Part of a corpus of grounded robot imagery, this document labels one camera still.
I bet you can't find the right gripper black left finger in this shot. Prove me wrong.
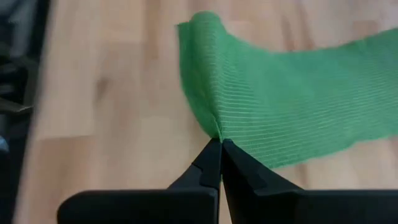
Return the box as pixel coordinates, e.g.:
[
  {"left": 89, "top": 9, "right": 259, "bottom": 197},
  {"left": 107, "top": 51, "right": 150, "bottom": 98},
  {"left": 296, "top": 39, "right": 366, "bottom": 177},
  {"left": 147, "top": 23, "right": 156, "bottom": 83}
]
[{"left": 57, "top": 138, "right": 223, "bottom": 224}]

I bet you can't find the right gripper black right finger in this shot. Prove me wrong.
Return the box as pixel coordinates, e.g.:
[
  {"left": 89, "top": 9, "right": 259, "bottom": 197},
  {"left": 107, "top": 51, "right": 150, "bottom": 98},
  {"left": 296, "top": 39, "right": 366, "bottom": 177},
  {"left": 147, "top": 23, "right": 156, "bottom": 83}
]
[{"left": 222, "top": 139, "right": 398, "bottom": 224}]

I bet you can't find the teal green ribbed bandage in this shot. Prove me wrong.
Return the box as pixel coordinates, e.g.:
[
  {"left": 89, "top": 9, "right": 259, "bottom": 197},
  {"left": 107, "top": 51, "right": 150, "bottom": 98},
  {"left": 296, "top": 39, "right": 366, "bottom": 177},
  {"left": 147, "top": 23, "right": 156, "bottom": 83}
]
[{"left": 176, "top": 11, "right": 398, "bottom": 170}]

